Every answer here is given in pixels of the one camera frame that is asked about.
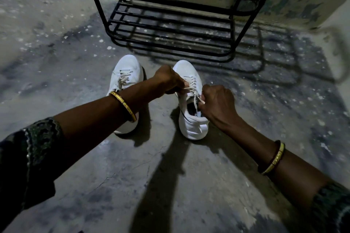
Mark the person's left hand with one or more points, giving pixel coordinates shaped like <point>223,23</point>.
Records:
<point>167,79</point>

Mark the person's right hand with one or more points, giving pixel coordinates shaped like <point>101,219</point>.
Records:
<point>217,104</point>

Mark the person's right fingers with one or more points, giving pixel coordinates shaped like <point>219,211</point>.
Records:
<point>203,101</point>

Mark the person's left fingers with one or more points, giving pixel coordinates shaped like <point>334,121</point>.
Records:
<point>181,86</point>

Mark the white sneaker with laces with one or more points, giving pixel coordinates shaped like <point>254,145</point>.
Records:
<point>124,82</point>
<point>191,110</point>

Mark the person's left forearm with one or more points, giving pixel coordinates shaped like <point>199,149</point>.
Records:
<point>104,115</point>

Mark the person's right forearm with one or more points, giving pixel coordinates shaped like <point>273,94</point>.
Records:
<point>270,159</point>

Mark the gold bangle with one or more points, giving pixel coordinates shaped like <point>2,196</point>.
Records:
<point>124,105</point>
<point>273,158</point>

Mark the black metal shoe rack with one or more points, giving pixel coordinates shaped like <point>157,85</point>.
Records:
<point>175,11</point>

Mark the dark patterned right sleeve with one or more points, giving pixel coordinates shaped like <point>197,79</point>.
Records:
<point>330,208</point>

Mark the dark patterned sleeve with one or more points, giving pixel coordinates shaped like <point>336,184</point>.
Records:
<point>26,164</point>
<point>330,208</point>

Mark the dark patterned left sleeve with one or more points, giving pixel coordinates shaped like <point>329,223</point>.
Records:
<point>26,164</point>

